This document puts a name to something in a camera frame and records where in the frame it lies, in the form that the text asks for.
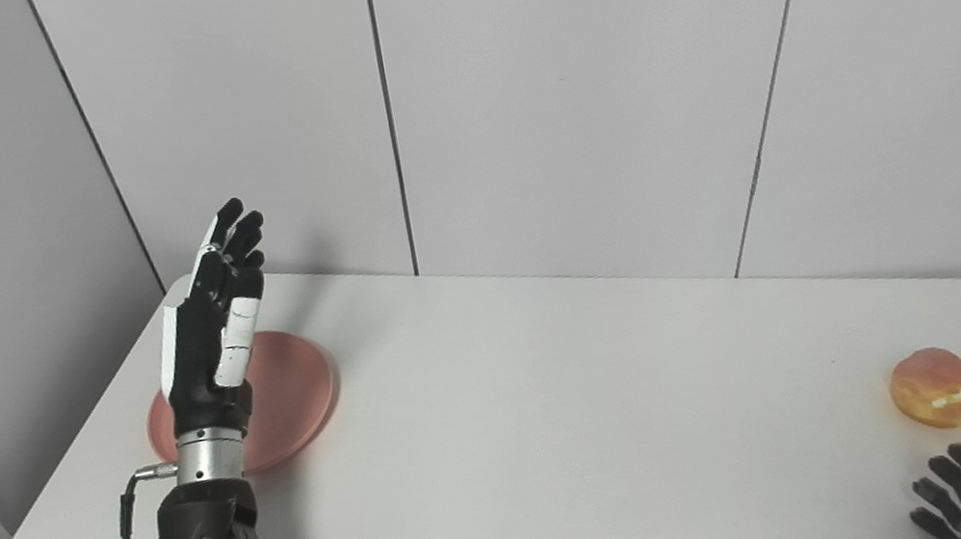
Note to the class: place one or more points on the cream puff pastry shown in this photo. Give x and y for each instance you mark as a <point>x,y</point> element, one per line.
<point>938,388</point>

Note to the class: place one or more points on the pink round plate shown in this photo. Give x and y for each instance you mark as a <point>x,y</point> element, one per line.
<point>291,389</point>

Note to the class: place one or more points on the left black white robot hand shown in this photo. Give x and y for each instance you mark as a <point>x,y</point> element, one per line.
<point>205,345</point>

